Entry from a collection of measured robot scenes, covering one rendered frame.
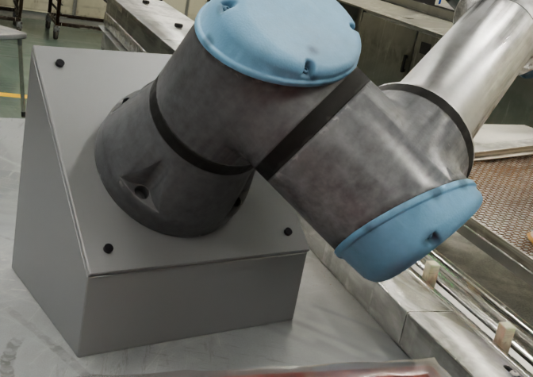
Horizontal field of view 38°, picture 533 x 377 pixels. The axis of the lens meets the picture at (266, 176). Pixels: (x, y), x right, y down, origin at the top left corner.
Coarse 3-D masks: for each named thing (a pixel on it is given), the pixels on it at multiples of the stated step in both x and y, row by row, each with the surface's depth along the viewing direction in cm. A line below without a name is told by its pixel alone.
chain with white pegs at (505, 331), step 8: (104, 0) 293; (432, 264) 89; (416, 272) 94; (424, 272) 90; (432, 272) 90; (432, 280) 90; (480, 328) 83; (504, 328) 77; (512, 328) 77; (488, 336) 81; (496, 336) 78; (504, 336) 77; (512, 336) 78; (504, 344) 78
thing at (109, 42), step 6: (102, 30) 237; (108, 30) 239; (102, 36) 245; (108, 36) 230; (102, 42) 244; (108, 42) 236; (114, 42) 221; (120, 42) 223; (102, 48) 244; (108, 48) 235; (114, 48) 226; (120, 48) 214
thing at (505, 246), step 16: (480, 160) 122; (480, 176) 116; (496, 176) 116; (528, 176) 117; (496, 192) 111; (528, 192) 110; (480, 208) 105; (496, 208) 105; (528, 208) 105; (480, 224) 97; (496, 240) 94; (512, 256) 92; (528, 256) 89
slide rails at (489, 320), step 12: (420, 264) 94; (444, 276) 92; (432, 288) 88; (444, 288) 89; (456, 288) 89; (444, 300) 85; (468, 300) 87; (480, 312) 84; (492, 324) 82; (516, 336) 80; (516, 348) 78; (528, 348) 78; (528, 360) 76; (528, 372) 73
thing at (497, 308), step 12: (432, 252) 96; (444, 264) 93; (456, 276) 91; (468, 276) 90; (468, 288) 89; (480, 288) 87; (480, 300) 87; (492, 300) 85; (492, 312) 85; (504, 312) 83; (516, 324) 81; (528, 324) 81; (528, 336) 79
